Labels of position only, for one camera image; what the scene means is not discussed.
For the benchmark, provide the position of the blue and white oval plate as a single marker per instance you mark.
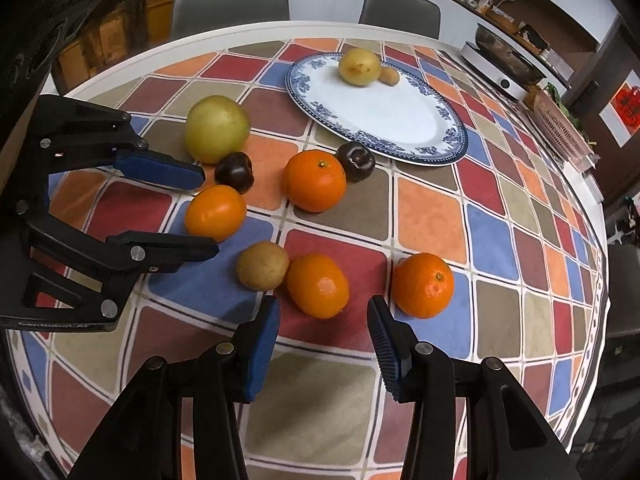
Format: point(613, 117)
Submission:
point(390, 115)

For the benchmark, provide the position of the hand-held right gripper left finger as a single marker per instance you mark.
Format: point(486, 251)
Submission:
point(262, 350)

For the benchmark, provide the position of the orange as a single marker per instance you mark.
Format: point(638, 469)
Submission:
point(422, 285)
point(315, 180)
point(317, 285)
point(215, 211)

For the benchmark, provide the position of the small brown kiwi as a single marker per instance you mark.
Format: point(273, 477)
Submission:
point(389, 76)

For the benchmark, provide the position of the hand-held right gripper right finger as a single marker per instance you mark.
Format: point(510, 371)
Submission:
point(387, 355)

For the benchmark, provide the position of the electric skillet with white base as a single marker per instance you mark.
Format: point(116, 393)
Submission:
point(500, 57)

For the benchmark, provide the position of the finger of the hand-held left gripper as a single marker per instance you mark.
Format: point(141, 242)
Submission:
point(160, 171)
point(165, 252)

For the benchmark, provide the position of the grey dining chair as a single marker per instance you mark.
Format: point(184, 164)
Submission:
point(230, 2)
point(400, 7)

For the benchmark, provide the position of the golden brown kiwi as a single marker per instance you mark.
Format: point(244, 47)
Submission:
point(262, 265)

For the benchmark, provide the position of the yellow pear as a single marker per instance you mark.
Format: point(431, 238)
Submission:
point(359, 66)

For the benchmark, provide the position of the colourful chequered tablecloth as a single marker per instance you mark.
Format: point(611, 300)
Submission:
point(430, 210)

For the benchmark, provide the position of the large yellow-green pear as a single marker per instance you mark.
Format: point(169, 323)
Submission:
point(217, 127)

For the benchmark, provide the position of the pink plastic basket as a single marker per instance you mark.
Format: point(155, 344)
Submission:
point(560, 130)

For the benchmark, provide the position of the red and white wall poster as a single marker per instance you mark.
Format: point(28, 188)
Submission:
point(625, 110)

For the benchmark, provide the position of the dark purple plum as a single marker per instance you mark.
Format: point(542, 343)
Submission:
point(234, 172)
point(355, 161)

